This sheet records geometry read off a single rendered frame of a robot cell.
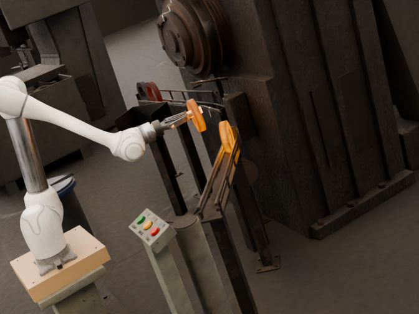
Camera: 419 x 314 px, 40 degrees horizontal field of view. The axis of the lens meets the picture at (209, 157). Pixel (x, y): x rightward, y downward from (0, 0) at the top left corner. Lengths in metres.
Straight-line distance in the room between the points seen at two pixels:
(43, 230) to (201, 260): 0.72
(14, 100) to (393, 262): 1.79
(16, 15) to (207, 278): 3.44
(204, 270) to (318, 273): 0.59
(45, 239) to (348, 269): 1.36
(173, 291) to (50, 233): 0.63
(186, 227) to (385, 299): 0.87
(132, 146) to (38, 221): 0.57
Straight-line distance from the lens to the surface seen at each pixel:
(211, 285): 2.53
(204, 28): 2.79
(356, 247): 2.89
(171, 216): 3.70
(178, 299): 2.44
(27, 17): 5.37
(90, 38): 5.83
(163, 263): 2.35
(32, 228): 2.67
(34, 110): 2.56
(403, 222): 3.02
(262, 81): 2.70
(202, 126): 2.60
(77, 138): 5.34
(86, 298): 2.81
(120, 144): 2.42
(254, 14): 2.66
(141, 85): 4.04
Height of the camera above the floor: 1.60
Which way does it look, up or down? 21 degrees down
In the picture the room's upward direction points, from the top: 19 degrees counter-clockwise
